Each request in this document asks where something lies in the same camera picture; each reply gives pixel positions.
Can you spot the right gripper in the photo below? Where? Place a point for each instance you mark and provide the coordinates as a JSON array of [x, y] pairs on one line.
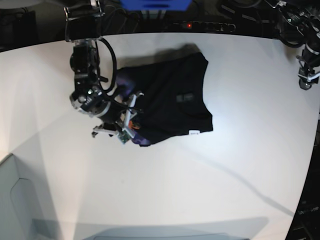
[[117, 119]]

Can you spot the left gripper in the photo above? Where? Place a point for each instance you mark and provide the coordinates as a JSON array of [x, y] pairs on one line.
[[306, 73]]

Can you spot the black T-shirt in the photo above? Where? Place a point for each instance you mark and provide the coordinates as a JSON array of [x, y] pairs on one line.
[[172, 98]]

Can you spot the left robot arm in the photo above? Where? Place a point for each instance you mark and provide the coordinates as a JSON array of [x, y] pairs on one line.
[[304, 16]]

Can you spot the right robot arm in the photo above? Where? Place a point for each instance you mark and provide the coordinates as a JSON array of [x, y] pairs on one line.
[[95, 95]]

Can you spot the black power strip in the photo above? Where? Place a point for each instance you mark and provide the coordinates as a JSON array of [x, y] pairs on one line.
[[204, 27]]

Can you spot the blue plastic box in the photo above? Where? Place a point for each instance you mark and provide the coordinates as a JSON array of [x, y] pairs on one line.
[[168, 5]]

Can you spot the grey bin at table corner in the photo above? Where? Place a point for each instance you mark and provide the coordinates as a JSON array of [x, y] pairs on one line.
[[21, 216]]

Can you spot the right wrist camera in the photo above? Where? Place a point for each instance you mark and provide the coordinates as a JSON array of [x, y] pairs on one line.
[[124, 137]]

